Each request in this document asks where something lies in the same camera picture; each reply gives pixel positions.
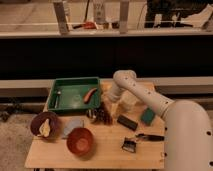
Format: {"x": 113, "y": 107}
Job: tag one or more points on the dark purple grapes bunch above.
{"x": 104, "y": 116}

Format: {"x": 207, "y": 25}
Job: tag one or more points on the orange-brown bowl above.
{"x": 80, "y": 141}

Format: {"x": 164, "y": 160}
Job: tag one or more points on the black rectangular block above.
{"x": 127, "y": 122}

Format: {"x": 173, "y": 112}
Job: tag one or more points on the teal green sponge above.
{"x": 147, "y": 117}

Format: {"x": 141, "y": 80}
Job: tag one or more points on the grey cloth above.
{"x": 72, "y": 124}

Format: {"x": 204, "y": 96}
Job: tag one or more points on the green plastic tray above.
{"x": 73, "y": 91}

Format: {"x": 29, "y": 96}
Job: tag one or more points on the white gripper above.
{"x": 110, "y": 105}

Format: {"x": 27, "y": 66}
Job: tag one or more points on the dark brown bowl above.
{"x": 54, "y": 122}

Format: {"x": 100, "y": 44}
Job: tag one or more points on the yellow banana peel toy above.
{"x": 44, "y": 129}

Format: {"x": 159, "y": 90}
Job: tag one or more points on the black-handled brush tool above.
{"x": 130, "y": 144}

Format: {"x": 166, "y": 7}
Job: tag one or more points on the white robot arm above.
{"x": 188, "y": 142}

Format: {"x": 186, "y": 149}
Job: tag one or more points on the white paper cup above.
{"x": 127, "y": 103}

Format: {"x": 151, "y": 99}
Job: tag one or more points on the metal spoon in tray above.
{"x": 57, "y": 98}

